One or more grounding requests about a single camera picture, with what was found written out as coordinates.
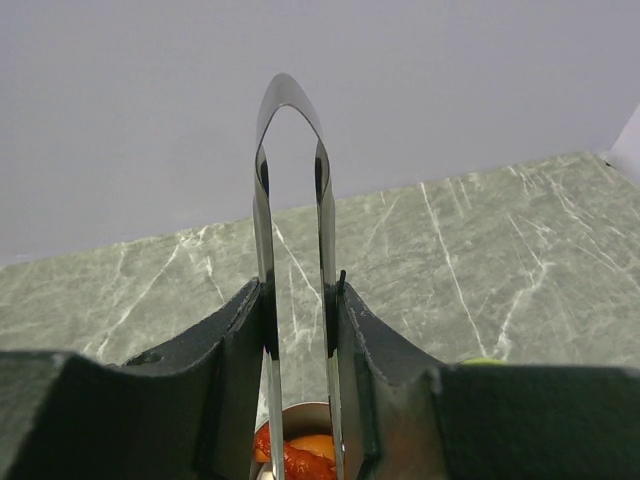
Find beige round lunch box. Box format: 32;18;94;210
250;402;332;479

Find orange shrimp piece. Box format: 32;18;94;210
254;424;337;480

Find stainless steel tongs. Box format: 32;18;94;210
253;73;345;479

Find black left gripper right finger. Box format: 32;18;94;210
337;286;639;479

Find green round lid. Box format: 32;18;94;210
459;357;505;366

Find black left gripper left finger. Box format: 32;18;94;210
1;281;263;479

